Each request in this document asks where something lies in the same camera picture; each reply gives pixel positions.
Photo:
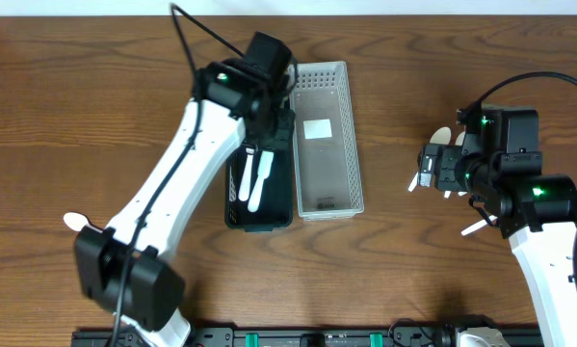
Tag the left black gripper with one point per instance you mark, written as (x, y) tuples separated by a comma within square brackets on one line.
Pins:
[(278, 128)]

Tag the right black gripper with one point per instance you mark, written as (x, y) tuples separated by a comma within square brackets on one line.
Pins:
[(430, 166)]

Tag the white plastic fork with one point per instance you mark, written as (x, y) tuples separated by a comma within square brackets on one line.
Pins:
[(244, 190), (263, 172)]

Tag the white plastic spoon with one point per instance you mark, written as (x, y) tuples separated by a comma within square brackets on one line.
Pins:
[(78, 221)]

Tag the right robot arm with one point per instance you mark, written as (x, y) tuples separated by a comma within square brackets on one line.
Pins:
[(498, 163)]

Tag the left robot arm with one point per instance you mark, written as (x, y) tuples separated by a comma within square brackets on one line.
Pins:
[(125, 266)]

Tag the white spoon leftmost of four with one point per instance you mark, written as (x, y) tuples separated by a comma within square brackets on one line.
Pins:
[(442, 136)]

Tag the white spoon of four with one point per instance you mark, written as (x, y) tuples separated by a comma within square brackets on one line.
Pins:
[(459, 140), (442, 136), (478, 225)]

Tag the clear plastic basket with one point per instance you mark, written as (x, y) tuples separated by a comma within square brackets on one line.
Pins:
[(327, 170)]

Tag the dark green plastic basket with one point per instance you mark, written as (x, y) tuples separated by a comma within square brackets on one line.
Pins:
[(276, 205)]

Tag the black mounting rail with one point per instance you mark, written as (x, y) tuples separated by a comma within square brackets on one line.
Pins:
[(468, 331)]

